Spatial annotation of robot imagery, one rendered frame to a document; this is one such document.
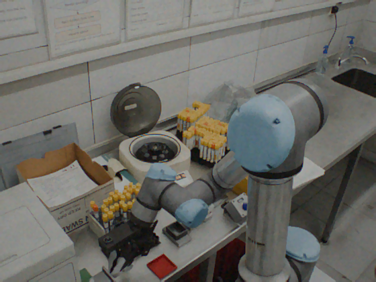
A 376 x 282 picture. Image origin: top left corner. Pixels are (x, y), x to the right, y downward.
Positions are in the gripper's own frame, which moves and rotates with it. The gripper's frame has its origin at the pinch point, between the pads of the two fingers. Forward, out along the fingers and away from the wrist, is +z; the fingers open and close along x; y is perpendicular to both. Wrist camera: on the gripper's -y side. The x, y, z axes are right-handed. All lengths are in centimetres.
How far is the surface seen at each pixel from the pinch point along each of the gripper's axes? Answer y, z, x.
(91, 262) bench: 1.9, 4.4, 10.6
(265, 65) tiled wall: 120, -80, 60
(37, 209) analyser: -23.7, -15.5, 10.1
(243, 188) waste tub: 51, -30, 2
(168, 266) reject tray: 17.3, -4.7, -5.3
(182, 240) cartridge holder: 25.0, -10.5, -0.6
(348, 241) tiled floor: 189, -3, -15
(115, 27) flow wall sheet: 12, -64, 59
